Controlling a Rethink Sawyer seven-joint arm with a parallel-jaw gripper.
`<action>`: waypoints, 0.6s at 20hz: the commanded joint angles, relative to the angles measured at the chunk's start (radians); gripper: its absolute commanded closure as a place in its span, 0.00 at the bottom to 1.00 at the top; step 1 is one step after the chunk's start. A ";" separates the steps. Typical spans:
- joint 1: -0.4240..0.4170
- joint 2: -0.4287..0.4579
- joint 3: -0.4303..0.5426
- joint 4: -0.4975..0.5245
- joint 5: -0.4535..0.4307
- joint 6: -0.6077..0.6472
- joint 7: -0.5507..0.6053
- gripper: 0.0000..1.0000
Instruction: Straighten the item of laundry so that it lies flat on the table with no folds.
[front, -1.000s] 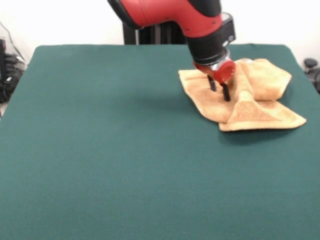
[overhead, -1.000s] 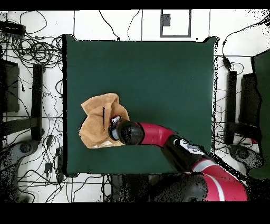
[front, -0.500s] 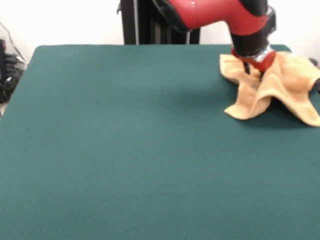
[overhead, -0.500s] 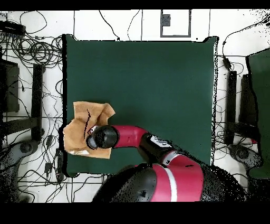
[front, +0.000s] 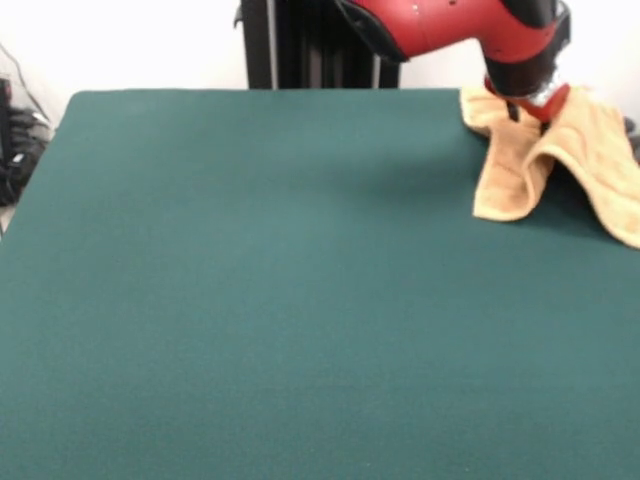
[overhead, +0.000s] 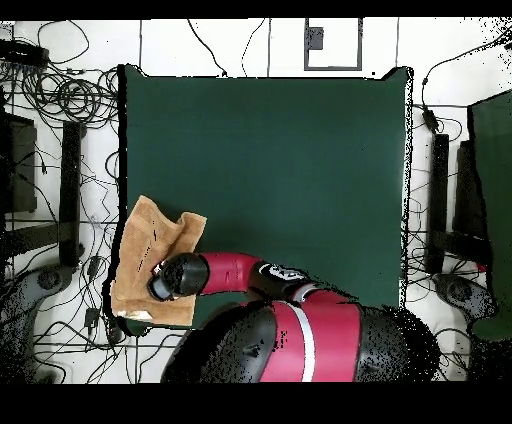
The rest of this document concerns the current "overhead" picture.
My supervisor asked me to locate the orange terry towel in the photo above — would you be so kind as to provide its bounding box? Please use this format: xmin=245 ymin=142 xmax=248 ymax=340
xmin=109 ymin=194 xmax=208 ymax=327

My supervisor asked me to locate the black stand bar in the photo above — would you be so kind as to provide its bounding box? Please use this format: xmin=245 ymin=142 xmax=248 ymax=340
xmin=424 ymin=133 xmax=450 ymax=274
xmin=58 ymin=120 xmax=85 ymax=268

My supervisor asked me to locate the black power strip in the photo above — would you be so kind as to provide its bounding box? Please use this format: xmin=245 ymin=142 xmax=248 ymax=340
xmin=105 ymin=315 xmax=125 ymax=346
xmin=0 ymin=39 xmax=50 ymax=67

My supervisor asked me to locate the green hanging cloth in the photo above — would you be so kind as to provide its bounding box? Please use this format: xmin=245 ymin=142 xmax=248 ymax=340
xmin=466 ymin=90 xmax=512 ymax=341

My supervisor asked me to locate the black furniture panel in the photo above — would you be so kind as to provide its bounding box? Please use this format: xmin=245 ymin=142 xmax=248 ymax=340
xmin=453 ymin=139 xmax=487 ymax=241
xmin=0 ymin=111 xmax=38 ymax=215

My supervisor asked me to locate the dark green table cloth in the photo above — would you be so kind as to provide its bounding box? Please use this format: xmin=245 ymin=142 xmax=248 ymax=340
xmin=119 ymin=64 xmax=415 ymax=337

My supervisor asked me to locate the black cable coil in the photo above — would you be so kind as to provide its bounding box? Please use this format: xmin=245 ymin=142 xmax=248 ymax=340
xmin=21 ymin=65 xmax=120 ymax=127

